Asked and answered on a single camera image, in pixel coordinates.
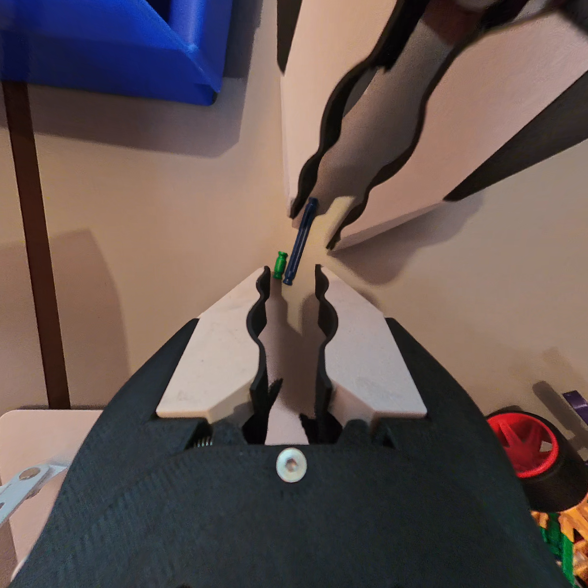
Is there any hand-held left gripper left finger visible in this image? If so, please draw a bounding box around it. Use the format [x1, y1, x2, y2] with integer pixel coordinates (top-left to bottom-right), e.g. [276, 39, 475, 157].
[155, 266, 273, 444]

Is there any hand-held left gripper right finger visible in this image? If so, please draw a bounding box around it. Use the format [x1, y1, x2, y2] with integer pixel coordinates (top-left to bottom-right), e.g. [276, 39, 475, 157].
[314, 264, 429, 444]

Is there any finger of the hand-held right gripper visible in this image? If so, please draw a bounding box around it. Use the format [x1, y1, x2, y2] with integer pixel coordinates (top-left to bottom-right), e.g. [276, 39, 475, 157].
[326, 9, 588, 252]
[280, 0, 430, 220]

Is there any short blue rod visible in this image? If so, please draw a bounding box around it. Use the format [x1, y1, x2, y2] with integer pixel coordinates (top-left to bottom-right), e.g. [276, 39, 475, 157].
[282, 198, 320, 286]

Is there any black wheel red hub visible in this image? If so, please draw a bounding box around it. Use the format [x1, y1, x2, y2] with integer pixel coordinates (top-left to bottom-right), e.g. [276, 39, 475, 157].
[486, 410, 588, 513]

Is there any red and green toy model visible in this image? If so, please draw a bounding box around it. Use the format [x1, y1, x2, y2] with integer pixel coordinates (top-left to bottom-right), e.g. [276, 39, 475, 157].
[486, 390, 588, 588]

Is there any white document stand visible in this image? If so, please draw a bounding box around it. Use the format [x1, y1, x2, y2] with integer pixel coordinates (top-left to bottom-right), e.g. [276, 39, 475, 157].
[0, 409, 104, 575]

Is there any blue storage bin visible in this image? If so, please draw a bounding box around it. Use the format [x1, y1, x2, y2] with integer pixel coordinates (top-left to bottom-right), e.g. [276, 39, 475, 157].
[0, 0, 233, 106]

